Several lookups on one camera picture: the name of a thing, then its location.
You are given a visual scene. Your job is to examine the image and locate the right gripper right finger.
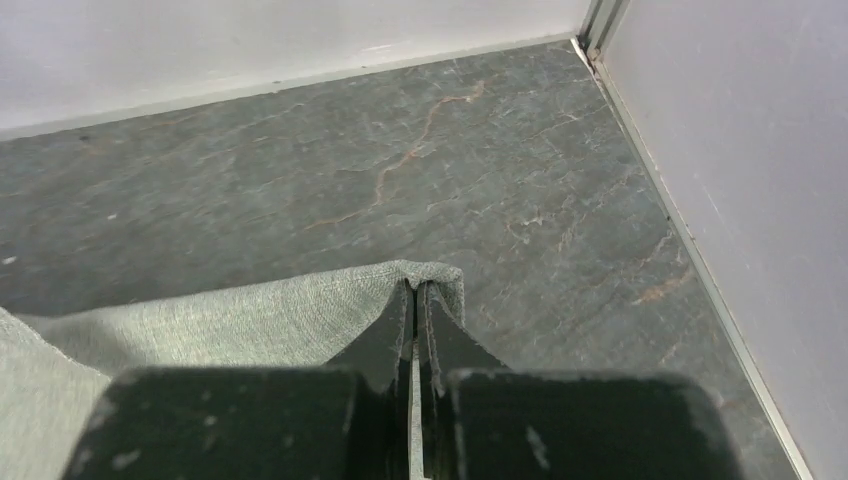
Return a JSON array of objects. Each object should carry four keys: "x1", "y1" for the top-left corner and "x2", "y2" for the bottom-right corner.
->
[{"x1": 417, "y1": 282, "x2": 506, "y2": 398}]

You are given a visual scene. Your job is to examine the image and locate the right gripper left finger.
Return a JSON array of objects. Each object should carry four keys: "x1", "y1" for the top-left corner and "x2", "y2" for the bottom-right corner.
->
[{"x1": 326, "y1": 280, "x2": 414, "y2": 395}]

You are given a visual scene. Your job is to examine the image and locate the grey cloth napkin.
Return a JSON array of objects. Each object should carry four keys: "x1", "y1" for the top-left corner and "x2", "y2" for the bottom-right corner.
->
[{"x1": 1, "y1": 260, "x2": 464, "y2": 479}]

